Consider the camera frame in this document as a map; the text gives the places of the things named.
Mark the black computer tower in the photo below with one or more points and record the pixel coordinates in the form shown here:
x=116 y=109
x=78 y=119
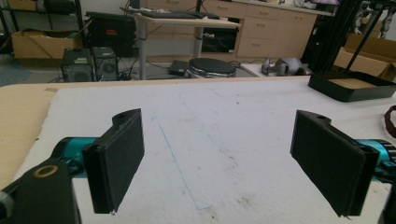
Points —
x=77 y=66
x=106 y=63

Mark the black shallow tray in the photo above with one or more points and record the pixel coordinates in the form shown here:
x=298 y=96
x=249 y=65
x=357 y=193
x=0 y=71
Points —
x=351 y=85

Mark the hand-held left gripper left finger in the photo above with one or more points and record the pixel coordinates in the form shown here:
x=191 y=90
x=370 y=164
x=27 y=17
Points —
x=115 y=161

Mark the light wooden desk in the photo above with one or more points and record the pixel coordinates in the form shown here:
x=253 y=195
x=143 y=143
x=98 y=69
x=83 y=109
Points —
x=174 y=23

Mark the black equipment case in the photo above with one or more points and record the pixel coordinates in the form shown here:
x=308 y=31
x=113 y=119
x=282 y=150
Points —
x=110 y=32

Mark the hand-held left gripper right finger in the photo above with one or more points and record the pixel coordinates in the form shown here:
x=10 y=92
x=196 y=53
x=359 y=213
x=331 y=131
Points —
x=333 y=161

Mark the flat black device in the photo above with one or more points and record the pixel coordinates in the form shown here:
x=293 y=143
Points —
x=178 y=67

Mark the grey robot part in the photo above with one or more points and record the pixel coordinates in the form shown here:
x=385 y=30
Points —
x=285 y=67

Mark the black keyboard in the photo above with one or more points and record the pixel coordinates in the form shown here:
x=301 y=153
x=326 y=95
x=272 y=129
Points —
x=169 y=14

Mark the round black stool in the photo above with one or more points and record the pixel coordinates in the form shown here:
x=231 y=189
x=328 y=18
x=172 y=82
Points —
x=212 y=67

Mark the open cardboard box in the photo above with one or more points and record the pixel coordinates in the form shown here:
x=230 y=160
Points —
x=40 y=43

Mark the white table mat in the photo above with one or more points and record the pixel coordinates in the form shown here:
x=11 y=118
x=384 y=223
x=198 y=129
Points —
x=218 y=146

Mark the black metal stand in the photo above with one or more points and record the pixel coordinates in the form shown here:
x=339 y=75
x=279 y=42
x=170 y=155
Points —
x=342 y=34

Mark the wooden drawer cabinet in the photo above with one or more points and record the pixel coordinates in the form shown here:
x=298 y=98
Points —
x=264 y=28

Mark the large cardboard box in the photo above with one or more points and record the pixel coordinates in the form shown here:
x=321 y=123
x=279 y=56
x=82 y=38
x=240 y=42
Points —
x=370 y=56

